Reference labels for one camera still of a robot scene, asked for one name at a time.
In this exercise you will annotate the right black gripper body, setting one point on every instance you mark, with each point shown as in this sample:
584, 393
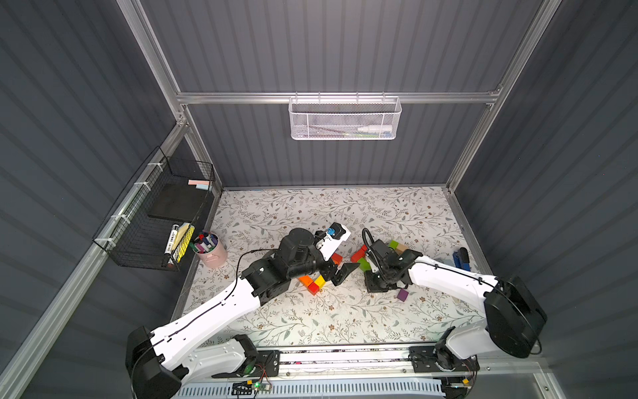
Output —
378, 282

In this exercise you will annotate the black notebook in basket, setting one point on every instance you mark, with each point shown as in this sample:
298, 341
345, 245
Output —
178, 203

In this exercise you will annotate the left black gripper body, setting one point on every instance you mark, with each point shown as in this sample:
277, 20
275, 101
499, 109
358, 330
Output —
328, 267

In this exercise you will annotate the purple small block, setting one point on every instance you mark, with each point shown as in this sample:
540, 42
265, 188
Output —
402, 295

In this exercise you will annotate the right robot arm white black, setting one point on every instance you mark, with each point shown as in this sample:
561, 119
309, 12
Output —
511, 319

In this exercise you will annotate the white wire mesh basket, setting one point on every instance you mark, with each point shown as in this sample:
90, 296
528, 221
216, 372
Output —
336, 118

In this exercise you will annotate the black wire mesh basket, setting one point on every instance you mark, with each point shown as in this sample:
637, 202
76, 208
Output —
130, 237

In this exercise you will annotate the orange block low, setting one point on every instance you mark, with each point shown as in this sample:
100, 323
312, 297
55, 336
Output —
305, 280

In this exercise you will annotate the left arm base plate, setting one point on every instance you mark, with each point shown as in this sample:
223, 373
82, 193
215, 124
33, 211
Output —
264, 364

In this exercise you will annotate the pink pen cup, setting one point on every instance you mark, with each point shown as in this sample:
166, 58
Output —
209, 249

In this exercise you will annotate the red small block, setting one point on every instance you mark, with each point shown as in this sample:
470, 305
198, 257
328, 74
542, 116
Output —
314, 288

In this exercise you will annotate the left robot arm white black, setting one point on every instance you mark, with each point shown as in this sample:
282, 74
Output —
161, 361

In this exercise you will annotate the yellow block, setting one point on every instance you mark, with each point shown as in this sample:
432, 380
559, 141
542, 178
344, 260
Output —
320, 282

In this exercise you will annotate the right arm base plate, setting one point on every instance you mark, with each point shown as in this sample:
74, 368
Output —
430, 358

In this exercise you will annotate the small circuit board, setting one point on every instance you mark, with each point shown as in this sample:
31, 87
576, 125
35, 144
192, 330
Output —
249, 388

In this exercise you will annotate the yellow highlighter pack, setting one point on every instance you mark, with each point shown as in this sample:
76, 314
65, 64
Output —
181, 242

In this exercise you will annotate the white marker in basket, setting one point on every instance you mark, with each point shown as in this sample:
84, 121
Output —
376, 130

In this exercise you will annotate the blue stapler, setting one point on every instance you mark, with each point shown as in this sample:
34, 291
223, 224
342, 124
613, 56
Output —
461, 258

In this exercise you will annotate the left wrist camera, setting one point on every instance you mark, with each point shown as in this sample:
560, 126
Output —
331, 239

